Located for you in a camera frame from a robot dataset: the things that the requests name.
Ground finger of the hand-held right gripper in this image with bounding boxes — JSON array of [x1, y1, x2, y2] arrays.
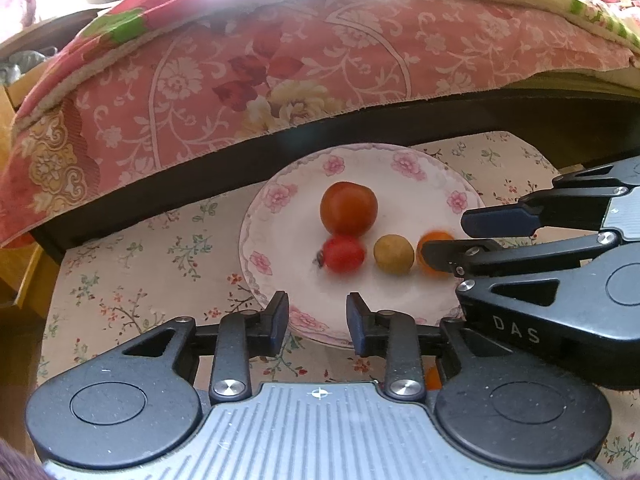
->
[[422, 231, 626, 311], [461, 155, 640, 239]]

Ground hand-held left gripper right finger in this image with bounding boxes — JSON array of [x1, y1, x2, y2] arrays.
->
[[346, 292, 496, 403]]

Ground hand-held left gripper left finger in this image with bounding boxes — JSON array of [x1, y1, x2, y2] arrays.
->
[[120, 291, 290, 405]]

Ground white floral plate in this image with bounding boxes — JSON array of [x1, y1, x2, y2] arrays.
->
[[239, 142, 487, 350]]

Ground yellow-green round fruit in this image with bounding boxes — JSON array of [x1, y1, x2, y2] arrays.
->
[[373, 234, 416, 276]]

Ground small red tomato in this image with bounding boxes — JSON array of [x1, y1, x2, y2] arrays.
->
[[314, 234, 368, 275]]

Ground large red tomato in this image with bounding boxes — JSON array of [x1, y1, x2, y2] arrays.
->
[[320, 181, 379, 237]]

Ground floral tablecloth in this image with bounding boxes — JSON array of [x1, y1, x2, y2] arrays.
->
[[40, 130, 640, 472]]

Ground pink floral blanket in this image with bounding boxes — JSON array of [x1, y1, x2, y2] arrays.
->
[[0, 0, 640, 250]]

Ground dark red fuzzy clothing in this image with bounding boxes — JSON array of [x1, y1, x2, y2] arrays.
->
[[0, 437, 48, 480]]

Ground grey cloth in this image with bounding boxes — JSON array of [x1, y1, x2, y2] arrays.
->
[[0, 47, 59, 86]]

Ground red cloth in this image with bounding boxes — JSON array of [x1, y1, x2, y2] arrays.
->
[[0, 0, 37, 32]]

